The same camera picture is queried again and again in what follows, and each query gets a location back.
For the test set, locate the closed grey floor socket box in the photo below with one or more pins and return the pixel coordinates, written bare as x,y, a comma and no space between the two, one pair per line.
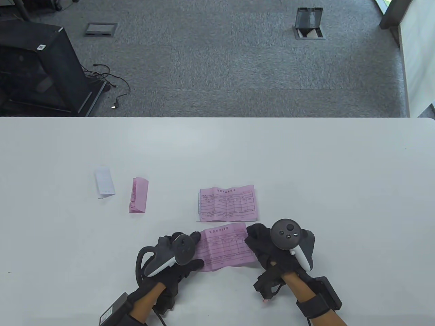
101,29

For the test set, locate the dark grey post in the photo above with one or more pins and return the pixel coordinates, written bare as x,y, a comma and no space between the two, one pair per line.
394,13

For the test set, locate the dark furniture base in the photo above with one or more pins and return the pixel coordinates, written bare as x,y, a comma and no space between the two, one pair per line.
34,5

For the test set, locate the person's left hand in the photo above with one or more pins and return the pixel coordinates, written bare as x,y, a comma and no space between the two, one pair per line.
197,263

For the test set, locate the white invoice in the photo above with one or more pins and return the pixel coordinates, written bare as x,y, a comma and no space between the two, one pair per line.
104,181
198,221

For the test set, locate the open grey floor socket box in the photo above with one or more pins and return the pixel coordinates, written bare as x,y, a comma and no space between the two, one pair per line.
308,18

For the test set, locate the person's right hand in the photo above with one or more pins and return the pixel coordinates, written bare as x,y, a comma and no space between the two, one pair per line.
260,241

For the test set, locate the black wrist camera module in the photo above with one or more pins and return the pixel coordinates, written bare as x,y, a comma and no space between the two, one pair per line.
166,299
268,283

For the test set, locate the person's left forearm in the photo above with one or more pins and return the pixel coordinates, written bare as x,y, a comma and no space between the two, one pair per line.
148,302

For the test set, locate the white partition panel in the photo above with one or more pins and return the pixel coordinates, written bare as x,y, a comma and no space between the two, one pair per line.
419,51

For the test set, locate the black equipment cabinet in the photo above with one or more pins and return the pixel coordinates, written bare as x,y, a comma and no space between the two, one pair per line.
51,68

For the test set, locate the pink invoice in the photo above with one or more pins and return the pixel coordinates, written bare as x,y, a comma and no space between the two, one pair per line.
227,203
138,195
224,248

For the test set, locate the person's right forearm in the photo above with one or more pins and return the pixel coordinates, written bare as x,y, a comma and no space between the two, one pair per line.
295,288

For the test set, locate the grey tracking controller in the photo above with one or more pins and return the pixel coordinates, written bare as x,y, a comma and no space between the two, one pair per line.
285,234
183,249

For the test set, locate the black forearm battery box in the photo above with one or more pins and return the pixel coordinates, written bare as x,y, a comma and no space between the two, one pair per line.
328,292
114,310

